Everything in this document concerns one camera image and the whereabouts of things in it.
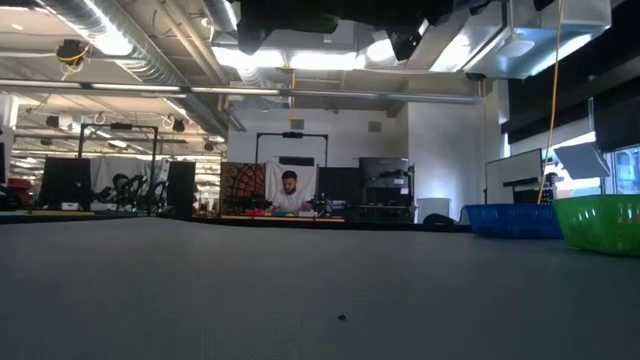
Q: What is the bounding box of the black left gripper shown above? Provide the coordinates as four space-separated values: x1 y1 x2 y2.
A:
234 0 341 56

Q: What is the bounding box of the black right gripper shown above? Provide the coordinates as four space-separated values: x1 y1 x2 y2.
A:
339 0 494 63

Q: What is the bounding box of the ceiling light panel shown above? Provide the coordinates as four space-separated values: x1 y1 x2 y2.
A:
212 45 362 72

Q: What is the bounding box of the long horizontal pipe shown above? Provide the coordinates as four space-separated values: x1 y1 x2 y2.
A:
0 78 484 106

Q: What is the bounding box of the black shelving rack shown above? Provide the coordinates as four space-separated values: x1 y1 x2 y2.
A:
358 156 416 224

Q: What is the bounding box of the white sheet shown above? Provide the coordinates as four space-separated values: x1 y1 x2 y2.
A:
264 160 319 206

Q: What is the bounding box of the patterned tapestry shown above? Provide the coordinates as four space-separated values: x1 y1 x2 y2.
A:
219 161 268 217

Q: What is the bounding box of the black backdrop panel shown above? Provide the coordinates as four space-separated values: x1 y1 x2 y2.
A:
317 166 361 220
39 157 93 206
166 160 197 220

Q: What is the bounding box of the person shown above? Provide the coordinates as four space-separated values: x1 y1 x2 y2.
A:
269 170 314 214

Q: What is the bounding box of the whiteboard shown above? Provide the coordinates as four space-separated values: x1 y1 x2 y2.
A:
483 147 545 205

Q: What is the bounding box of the white bin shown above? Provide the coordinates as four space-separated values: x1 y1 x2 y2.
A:
416 197 452 224

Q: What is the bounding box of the black yellow ceiling reel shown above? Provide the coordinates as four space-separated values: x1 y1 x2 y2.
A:
53 38 91 69

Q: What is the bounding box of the tilted white panel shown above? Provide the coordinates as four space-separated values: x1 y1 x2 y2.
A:
553 141 612 181

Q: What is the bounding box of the blue plastic basket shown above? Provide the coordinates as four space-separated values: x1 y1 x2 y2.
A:
463 203 565 240

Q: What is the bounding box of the black hanging panel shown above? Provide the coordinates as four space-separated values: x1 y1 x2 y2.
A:
588 82 640 154

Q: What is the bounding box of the grey table mat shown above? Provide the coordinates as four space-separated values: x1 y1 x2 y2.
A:
0 218 640 360

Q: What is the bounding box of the green plastic basket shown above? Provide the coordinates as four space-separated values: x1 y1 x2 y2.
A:
552 194 640 258

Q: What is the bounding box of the red crate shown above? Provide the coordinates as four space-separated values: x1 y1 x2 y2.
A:
7 178 34 202

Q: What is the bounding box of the black rig frame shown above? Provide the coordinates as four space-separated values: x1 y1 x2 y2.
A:
77 122 160 201
255 131 330 169

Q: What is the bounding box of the silver ventilation duct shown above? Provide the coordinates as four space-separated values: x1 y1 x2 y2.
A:
37 0 231 136

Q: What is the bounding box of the yellow cable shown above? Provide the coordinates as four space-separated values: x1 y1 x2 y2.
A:
537 0 565 205

